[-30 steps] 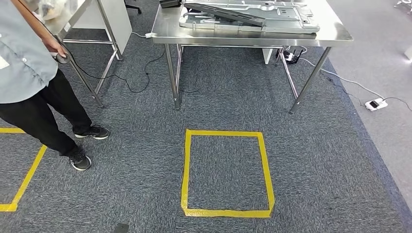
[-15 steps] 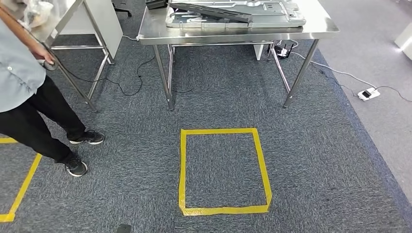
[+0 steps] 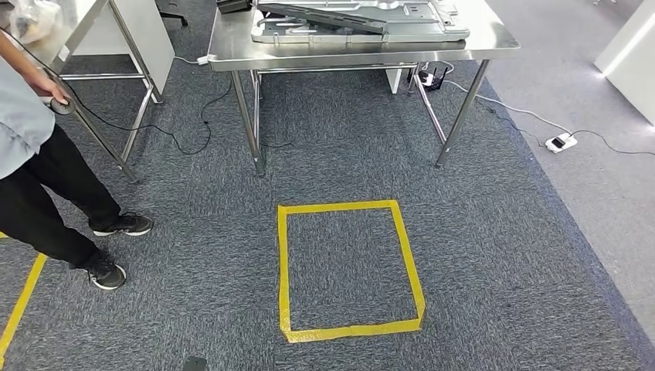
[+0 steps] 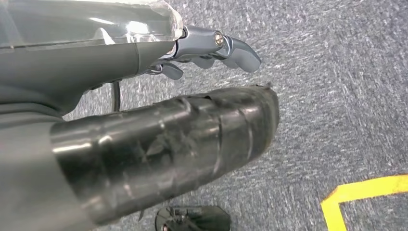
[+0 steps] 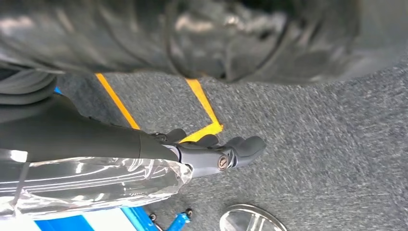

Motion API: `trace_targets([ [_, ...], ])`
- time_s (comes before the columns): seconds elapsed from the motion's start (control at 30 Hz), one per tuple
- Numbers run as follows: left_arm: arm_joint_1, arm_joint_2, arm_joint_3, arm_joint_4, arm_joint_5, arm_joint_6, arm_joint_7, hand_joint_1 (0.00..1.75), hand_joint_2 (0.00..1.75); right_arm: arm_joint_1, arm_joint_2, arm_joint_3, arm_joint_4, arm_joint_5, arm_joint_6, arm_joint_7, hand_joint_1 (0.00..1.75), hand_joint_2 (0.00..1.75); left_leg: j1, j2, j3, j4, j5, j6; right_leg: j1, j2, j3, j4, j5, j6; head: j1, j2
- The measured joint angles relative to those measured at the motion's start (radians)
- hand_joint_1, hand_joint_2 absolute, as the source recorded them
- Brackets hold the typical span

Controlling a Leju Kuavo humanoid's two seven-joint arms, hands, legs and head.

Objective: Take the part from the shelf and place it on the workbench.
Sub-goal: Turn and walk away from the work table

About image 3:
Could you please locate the person's hand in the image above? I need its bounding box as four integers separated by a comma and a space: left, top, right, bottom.
25, 71, 70, 106

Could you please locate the small handheld switch device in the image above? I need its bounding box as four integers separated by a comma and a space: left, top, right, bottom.
49, 97, 76, 116

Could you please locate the black plastic panel part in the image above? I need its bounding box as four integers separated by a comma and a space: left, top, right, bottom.
258, 2, 389, 36

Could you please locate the stainless steel workbench table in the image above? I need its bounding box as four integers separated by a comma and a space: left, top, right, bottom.
207, 0, 522, 178

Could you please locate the clear plastic bag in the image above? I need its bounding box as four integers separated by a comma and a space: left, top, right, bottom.
8, 0, 63, 46

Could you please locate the stainless steel side table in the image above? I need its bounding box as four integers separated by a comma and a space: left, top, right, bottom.
0, 0, 165, 184

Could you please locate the person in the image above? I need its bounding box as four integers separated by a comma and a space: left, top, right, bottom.
0, 30, 154, 291

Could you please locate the white partition board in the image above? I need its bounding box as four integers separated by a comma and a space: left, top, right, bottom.
71, 0, 176, 96

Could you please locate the black office chair base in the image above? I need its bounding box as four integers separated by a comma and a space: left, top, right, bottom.
155, 0, 189, 28

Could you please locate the black remote controller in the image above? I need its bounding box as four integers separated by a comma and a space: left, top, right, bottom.
216, 0, 253, 15

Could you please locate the white table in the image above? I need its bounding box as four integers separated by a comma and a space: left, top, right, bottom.
385, 67, 404, 96

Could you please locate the stamped grey metal panel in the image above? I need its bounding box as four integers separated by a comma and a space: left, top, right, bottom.
250, 0, 470, 45

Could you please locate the black router with antennas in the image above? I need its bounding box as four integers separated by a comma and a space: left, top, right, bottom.
409, 66, 450, 94

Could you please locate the white power strip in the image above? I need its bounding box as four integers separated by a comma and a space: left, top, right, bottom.
545, 133, 579, 154

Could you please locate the white lit display cabinet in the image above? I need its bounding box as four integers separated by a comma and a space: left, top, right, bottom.
593, 0, 655, 127

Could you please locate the white plug cable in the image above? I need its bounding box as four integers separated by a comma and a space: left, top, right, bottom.
174, 53, 219, 66

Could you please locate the white floor cable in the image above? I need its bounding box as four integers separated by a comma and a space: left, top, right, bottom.
442, 63, 572, 135

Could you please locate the thin black floor cable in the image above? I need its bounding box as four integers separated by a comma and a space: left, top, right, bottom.
476, 97, 548, 151

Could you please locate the black power cable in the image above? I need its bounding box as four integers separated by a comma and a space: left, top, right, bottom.
569, 129, 655, 156

